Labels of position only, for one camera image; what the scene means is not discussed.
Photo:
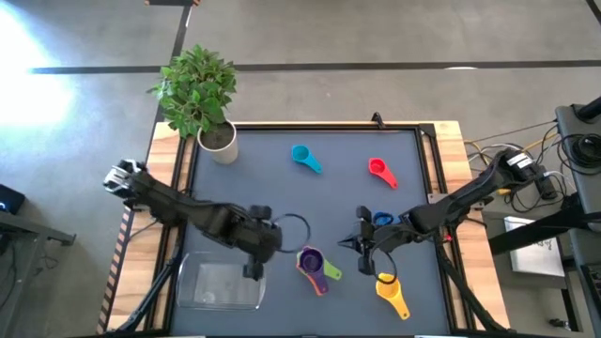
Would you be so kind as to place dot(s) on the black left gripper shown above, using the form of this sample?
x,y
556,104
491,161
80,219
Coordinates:
x,y
263,239

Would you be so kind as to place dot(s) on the white board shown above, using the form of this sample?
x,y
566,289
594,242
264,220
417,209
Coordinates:
x,y
535,258

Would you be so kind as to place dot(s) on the black table clamp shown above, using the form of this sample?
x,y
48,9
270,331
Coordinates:
x,y
377,119

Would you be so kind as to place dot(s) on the clear plastic basket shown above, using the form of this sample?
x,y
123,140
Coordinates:
x,y
225,286

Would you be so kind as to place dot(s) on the grey metal stand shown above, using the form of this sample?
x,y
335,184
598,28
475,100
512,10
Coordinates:
x,y
28,225

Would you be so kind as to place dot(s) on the green leafy plant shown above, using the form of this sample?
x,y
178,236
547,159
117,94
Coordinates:
x,y
197,89

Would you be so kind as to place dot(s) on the black power strip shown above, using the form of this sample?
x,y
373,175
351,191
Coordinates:
x,y
547,188

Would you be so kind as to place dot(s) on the dark grey cart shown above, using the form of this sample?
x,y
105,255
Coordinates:
x,y
570,122

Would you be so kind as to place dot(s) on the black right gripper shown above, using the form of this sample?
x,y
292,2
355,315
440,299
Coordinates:
x,y
380,237

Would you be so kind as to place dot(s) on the teal measuring cup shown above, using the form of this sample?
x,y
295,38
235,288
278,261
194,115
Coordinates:
x,y
300,154

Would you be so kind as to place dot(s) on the yellow measuring cup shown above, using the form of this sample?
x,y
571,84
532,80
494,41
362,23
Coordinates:
x,y
392,293

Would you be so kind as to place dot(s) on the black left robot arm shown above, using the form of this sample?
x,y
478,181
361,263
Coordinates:
x,y
178,206

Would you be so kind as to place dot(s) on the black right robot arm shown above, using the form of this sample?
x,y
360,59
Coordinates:
x,y
469,192

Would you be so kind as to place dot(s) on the white plant pot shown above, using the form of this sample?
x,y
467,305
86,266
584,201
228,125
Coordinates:
x,y
225,152

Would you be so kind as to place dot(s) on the small black object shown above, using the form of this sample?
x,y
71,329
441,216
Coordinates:
x,y
559,323

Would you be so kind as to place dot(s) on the black yellow striped tape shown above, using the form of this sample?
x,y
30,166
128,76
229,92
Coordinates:
x,y
117,263

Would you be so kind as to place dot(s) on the black device with blue light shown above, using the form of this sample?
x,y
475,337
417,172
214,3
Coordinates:
x,y
11,199

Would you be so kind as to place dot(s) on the blue measuring cup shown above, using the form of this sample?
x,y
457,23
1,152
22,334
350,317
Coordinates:
x,y
382,219

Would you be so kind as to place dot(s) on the red measuring cup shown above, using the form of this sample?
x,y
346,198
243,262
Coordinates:
x,y
376,166

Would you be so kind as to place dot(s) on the black stand bar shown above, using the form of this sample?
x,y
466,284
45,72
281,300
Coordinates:
x,y
580,217

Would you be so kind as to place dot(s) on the purple measuring cup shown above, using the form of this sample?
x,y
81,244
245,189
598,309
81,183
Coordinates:
x,y
311,260

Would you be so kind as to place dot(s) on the black aluminium table frame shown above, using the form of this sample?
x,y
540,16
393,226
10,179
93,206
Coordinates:
x,y
428,131

